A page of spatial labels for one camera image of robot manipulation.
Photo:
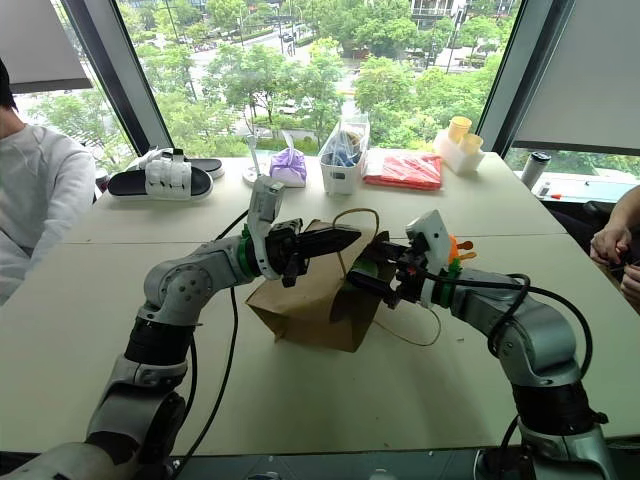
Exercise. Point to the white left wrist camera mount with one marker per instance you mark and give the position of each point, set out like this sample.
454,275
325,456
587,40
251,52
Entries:
263,200

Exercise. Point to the bystander bare forearm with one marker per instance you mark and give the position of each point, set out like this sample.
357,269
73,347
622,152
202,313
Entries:
627,210

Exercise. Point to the white basket with clear bag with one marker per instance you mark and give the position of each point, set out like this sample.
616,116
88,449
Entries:
342,160

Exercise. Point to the yellow cup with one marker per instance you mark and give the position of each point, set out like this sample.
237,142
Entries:
471,143
459,128

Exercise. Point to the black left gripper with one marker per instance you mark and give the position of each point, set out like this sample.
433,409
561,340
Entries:
280,245

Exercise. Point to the bystander hand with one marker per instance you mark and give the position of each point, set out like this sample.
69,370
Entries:
631,287
607,245

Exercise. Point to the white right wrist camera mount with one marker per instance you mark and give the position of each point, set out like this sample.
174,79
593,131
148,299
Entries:
434,235

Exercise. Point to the silver tumbler with black lid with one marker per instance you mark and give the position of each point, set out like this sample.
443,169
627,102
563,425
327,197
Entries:
534,170

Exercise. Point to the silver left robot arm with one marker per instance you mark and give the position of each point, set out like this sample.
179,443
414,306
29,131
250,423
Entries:
175,287

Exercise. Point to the brown paper bag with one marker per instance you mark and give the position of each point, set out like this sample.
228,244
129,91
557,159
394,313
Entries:
305,310

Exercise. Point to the white cup holder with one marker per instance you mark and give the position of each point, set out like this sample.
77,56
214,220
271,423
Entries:
462,159

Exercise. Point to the red plastic bag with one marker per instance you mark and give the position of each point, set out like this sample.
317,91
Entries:
405,171

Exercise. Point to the dark window frame post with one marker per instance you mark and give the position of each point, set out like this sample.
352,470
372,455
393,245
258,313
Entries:
120,75
520,75

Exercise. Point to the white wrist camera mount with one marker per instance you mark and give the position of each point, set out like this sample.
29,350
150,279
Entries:
434,235
263,200

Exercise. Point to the grey roller blind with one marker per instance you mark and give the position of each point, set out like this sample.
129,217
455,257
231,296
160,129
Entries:
585,75
42,42

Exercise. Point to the white stand with clear stem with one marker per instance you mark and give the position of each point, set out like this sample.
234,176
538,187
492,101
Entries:
254,160

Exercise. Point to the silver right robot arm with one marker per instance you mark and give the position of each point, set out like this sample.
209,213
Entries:
535,340

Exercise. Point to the purple tied plastic bag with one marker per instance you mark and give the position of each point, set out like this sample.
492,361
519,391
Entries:
289,167

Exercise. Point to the person in white sweatshirt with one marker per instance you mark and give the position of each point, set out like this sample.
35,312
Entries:
40,200

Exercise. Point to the orange plush toy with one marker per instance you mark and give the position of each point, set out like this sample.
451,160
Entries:
460,248

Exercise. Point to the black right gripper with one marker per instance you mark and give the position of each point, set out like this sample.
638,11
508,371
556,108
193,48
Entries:
410,270

